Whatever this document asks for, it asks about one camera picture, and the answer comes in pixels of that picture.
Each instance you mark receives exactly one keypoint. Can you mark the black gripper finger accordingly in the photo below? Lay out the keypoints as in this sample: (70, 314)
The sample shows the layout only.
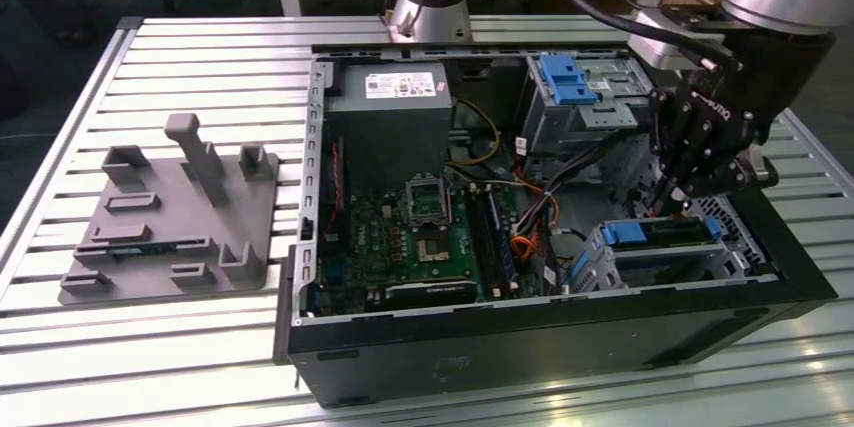
(710, 174)
(662, 122)

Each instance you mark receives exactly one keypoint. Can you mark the black RAM slot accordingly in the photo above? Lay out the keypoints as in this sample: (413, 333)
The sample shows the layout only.
(477, 247)
(504, 237)

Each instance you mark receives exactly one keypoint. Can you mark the grey power supply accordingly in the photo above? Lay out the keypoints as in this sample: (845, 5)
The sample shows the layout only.
(388, 137)

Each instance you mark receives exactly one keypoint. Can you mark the black graphics card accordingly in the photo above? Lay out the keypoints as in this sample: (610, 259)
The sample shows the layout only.
(430, 292)

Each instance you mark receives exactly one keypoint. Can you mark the blue drive cage latch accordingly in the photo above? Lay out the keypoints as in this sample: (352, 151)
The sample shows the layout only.
(568, 82)

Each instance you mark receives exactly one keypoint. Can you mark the hard disk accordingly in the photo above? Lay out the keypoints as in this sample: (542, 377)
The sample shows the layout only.
(628, 233)

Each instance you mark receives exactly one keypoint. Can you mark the black PC case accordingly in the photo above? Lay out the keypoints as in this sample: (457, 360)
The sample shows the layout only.
(534, 357)

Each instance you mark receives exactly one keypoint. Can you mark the CPU socket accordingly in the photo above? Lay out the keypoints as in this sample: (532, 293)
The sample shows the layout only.
(434, 250)

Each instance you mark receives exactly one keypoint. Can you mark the green RAM stick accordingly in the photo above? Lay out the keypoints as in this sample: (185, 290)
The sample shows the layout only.
(150, 248)

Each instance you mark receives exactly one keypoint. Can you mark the metal disk bay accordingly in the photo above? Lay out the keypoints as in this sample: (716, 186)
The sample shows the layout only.
(668, 267)

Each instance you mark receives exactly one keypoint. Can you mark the metal optical drive cage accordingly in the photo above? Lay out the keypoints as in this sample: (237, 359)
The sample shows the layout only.
(601, 117)

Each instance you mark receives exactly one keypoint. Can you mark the grey parts rack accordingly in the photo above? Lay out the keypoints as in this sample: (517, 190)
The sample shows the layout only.
(167, 197)

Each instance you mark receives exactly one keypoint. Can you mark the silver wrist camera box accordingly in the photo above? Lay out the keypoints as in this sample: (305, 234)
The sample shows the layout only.
(657, 47)

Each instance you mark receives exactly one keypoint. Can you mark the green motherboard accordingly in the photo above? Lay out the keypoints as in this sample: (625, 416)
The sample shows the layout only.
(394, 247)

